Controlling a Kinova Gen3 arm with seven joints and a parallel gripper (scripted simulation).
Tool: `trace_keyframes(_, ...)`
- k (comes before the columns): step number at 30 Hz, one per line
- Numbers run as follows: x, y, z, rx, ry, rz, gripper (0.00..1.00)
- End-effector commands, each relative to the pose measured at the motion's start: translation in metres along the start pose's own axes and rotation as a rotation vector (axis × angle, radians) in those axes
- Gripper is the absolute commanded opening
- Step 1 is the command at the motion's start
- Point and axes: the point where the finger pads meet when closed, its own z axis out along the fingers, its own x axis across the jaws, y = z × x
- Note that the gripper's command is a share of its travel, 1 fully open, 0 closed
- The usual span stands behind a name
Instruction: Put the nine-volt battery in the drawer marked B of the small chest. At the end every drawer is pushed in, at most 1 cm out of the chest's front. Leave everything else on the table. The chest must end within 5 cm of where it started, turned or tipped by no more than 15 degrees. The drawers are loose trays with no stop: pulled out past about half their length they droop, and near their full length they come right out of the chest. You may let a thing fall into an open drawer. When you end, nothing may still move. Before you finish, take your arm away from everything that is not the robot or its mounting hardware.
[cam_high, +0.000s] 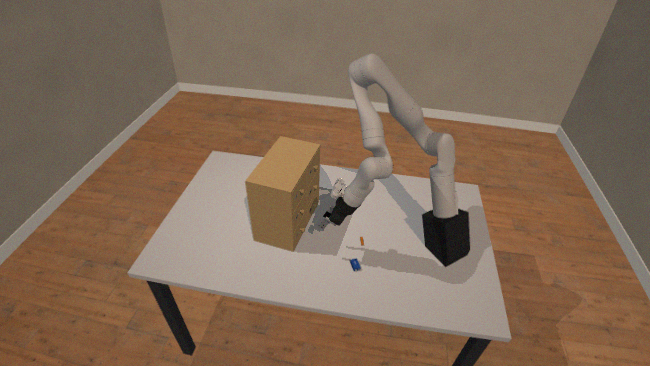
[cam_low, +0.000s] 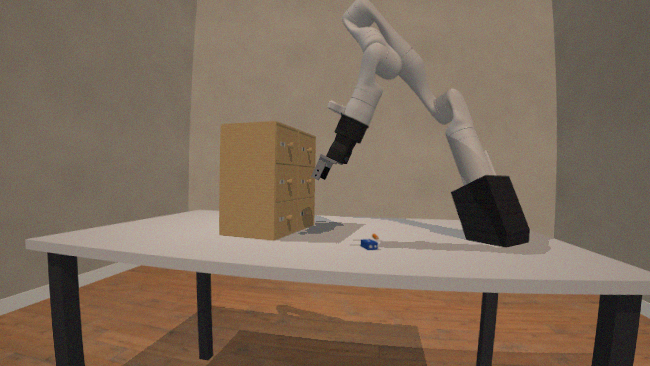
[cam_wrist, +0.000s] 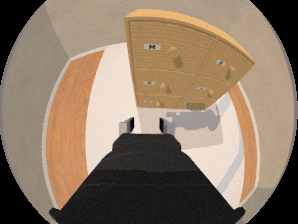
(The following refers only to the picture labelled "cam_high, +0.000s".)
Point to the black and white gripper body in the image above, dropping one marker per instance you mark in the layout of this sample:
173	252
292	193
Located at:
346	204

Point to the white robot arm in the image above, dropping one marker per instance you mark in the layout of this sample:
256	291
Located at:
371	69

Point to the small tan wooden chest of drawers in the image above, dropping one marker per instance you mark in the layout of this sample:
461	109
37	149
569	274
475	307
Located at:
269	191

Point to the brown wooden drawer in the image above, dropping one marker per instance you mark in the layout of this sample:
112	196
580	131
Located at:
300	210
312	186
301	227
299	190
313	166
312	205

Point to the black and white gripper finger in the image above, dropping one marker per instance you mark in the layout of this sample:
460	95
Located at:
325	222
328	212

